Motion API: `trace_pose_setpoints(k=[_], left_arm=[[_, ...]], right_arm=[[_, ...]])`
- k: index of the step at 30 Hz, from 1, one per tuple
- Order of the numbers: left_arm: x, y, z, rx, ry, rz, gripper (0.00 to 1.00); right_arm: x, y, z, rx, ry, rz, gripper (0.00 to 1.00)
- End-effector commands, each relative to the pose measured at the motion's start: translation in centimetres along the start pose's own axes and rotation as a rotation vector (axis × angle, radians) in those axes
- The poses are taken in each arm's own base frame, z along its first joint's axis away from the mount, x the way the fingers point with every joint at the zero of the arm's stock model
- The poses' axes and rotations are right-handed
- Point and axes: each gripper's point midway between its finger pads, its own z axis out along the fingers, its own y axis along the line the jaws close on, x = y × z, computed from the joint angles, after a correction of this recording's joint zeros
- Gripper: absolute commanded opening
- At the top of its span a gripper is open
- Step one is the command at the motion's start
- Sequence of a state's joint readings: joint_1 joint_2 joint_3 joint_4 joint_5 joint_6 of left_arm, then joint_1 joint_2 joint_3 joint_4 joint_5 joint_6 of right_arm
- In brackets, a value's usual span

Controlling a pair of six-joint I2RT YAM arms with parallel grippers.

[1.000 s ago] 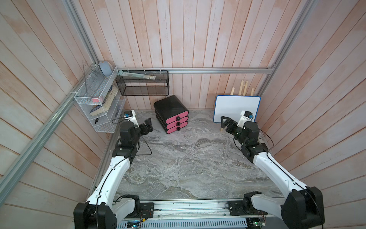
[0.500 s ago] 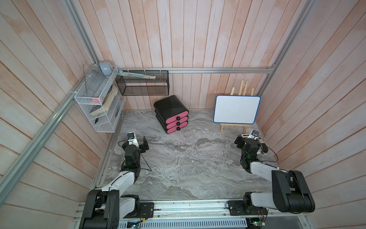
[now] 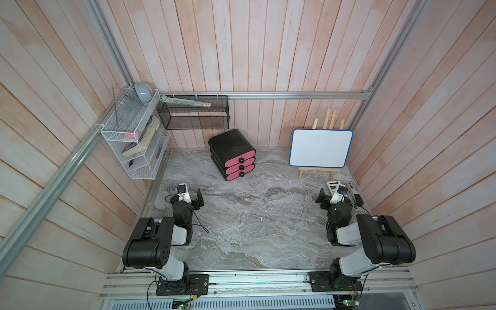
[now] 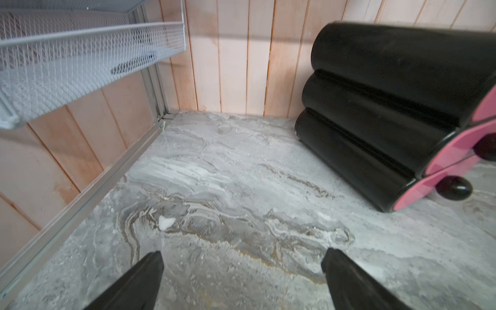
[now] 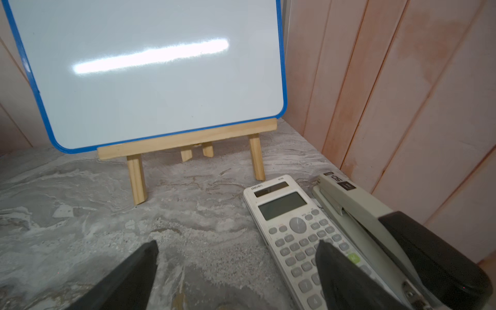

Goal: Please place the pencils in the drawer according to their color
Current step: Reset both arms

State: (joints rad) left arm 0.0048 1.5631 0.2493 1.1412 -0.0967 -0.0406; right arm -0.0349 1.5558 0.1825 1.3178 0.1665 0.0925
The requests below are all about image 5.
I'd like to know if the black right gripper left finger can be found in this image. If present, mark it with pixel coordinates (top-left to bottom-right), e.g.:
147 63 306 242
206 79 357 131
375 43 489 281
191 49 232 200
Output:
68 240 159 309

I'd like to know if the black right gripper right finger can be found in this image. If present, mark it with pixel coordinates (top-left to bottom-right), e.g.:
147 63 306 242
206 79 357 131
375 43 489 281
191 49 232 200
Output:
315 240 407 310

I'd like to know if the white calculator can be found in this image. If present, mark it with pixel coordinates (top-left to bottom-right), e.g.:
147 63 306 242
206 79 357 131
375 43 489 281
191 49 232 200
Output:
244 175 392 309

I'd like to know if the black stapler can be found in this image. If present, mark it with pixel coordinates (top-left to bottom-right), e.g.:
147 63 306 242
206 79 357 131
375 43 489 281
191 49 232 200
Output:
312 170 493 309

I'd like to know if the wooden easel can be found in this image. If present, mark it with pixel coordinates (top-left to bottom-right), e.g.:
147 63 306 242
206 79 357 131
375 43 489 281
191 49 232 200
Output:
97 118 278 205

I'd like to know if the white board with blue frame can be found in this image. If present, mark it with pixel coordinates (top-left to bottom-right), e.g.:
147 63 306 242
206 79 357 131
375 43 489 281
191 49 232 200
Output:
3 1 288 154

